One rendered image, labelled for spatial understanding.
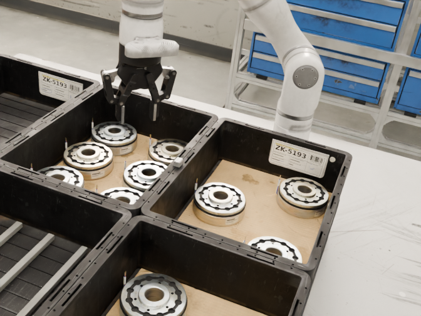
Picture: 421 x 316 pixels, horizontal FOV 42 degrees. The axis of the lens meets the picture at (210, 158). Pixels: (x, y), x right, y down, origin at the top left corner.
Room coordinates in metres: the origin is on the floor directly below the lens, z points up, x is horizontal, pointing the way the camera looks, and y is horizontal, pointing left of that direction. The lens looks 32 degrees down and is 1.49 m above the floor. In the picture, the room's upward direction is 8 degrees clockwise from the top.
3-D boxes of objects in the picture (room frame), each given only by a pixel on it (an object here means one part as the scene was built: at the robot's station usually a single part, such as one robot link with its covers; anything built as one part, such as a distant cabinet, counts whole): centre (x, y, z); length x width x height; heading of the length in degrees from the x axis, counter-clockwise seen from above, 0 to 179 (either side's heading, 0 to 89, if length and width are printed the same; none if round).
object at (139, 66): (0.91, 0.15, 1.11); 0.08 x 0.08 x 0.09
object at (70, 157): (0.97, 0.26, 0.86); 0.10 x 0.10 x 0.01
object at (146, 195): (0.94, 0.19, 0.92); 0.40 x 0.30 x 0.02; 163
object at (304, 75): (1.22, -0.19, 0.97); 0.09 x 0.09 x 0.17; 3
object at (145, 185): (0.92, 0.12, 0.86); 0.10 x 0.10 x 0.01
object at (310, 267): (0.86, -0.09, 0.92); 0.40 x 0.30 x 0.02; 163
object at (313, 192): (0.94, -0.20, 0.86); 0.05 x 0.05 x 0.01
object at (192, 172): (0.86, -0.09, 0.87); 0.40 x 0.30 x 0.11; 163
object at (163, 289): (0.60, 0.06, 0.86); 0.05 x 0.05 x 0.01
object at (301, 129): (1.23, -0.19, 0.81); 0.09 x 0.09 x 0.17; 80
